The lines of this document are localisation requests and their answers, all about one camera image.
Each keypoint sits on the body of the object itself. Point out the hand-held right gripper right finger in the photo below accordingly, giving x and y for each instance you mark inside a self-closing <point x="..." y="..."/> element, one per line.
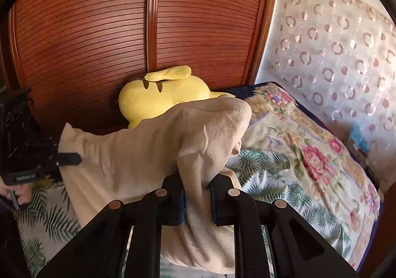
<point x="216" y="210"/>

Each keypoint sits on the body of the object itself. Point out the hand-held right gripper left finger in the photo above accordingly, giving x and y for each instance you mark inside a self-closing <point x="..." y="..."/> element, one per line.
<point x="181" y="206"/>

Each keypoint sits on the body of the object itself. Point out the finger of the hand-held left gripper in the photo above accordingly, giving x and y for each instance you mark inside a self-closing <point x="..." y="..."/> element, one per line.
<point x="69" y="158"/>

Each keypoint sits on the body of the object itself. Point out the beige printed t-shirt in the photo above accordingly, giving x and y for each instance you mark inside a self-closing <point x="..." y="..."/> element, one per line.
<point x="139" y="154"/>

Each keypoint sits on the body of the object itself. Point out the person's left hand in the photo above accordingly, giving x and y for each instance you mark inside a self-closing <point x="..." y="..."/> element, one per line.
<point x="23" y="192"/>

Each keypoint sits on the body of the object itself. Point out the floral leaf print blanket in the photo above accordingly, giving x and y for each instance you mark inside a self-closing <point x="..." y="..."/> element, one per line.
<point x="294" y="157"/>

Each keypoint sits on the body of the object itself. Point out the yellow plush toy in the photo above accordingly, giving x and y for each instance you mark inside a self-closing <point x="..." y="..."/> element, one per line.
<point x="167" y="95"/>

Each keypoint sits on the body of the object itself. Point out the brown slatted wooden wardrobe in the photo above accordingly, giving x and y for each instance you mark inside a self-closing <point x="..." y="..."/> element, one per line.
<point x="92" y="33"/>

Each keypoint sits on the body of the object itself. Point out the blue toy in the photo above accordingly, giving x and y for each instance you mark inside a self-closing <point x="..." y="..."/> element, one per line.
<point x="360" y="138"/>

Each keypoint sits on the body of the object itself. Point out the sheer circle pattern curtain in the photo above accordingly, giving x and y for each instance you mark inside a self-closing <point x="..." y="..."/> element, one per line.
<point x="334" y="58"/>

